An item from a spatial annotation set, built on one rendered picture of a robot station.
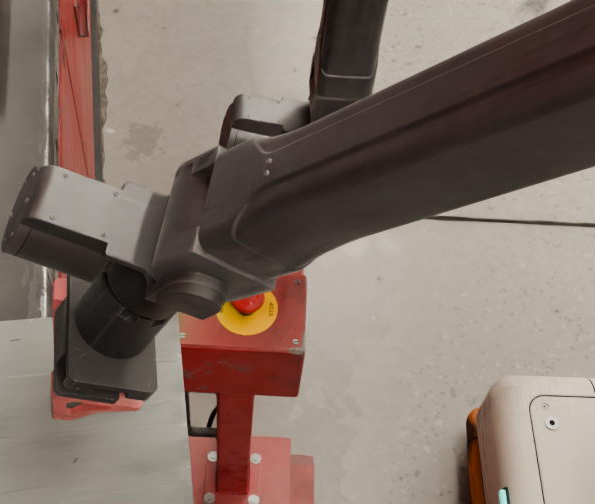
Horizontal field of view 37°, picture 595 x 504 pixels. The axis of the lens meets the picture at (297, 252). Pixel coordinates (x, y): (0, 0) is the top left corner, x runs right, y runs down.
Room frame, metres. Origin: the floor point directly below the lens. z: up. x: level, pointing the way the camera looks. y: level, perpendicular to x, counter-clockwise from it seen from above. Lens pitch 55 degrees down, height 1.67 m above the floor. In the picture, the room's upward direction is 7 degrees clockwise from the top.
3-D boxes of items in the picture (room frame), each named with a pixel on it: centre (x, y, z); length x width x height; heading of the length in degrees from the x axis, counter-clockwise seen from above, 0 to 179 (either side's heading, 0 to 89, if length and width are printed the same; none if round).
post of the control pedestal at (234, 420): (0.59, 0.06, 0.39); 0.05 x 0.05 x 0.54; 4
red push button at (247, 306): (0.55, 0.05, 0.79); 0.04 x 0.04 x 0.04
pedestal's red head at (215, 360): (0.59, 0.06, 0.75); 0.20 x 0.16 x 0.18; 4
